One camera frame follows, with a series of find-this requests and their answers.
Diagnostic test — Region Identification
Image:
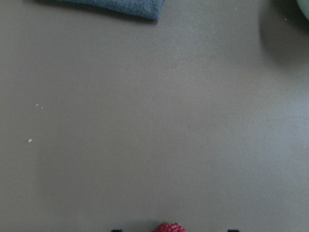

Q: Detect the red strawberry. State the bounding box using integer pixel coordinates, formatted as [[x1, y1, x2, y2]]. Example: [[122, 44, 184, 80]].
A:
[[153, 221, 187, 232]]

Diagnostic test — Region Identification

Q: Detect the grey folded cloth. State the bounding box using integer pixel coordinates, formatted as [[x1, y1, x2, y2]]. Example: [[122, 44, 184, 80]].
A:
[[35, 0, 164, 21]]

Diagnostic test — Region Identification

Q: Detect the green small bowl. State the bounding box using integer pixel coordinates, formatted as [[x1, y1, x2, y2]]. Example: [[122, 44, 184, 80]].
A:
[[296, 0, 309, 20]]

